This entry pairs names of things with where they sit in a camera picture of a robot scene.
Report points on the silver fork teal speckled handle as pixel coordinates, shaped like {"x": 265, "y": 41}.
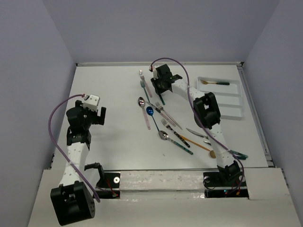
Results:
{"x": 162, "y": 100}

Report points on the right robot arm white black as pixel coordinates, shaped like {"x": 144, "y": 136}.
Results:
{"x": 206, "y": 115}

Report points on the silver knife pink handle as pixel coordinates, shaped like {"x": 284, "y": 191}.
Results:
{"x": 161, "y": 113}

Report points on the gold utensil teal handle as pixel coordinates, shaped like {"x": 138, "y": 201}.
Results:
{"x": 239, "y": 155}

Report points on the silver fork black speckled handle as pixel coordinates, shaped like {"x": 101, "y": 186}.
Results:
{"x": 175, "y": 133}

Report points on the gold fork green handle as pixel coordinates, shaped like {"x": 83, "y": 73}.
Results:
{"x": 215, "y": 83}

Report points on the silver spoon pink handle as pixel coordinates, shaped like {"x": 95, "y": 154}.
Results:
{"x": 141, "y": 103}

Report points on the silver spoon teal speckled handle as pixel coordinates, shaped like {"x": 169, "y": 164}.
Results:
{"x": 164, "y": 136}

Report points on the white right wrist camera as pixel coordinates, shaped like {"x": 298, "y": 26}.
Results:
{"x": 154, "y": 71}

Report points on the silver fork pink handle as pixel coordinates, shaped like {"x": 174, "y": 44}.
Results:
{"x": 144, "y": 81}

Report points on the gold spoon orange handle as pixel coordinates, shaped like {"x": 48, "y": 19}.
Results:
{"x": 211, "y": 152}

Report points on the knife black speckled handle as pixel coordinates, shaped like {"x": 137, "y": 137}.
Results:
{"x": 197, "y": 134}

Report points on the white compartment tray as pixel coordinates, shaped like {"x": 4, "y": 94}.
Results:
{"x": 229, "y": 98}

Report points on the blue spoon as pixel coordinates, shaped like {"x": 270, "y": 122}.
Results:
{"x": 150, "y": 112}

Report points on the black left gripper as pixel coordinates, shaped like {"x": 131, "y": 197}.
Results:
{"x": 97, "y": 119}

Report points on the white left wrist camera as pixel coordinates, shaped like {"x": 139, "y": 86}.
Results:
{"x": 91, "y": 102}

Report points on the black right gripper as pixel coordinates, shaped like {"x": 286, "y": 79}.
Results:
{"x": 158, "y": 90}

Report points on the silver fork slim handle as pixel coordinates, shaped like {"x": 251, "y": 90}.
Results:
{"x": 165, "y": 114}

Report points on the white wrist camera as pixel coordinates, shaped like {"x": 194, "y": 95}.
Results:
{"x": 154, "y": 71}
{"x": 91, "y": 102}

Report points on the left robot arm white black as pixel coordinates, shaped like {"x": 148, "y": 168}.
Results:
{"x": 74, "y": 198}

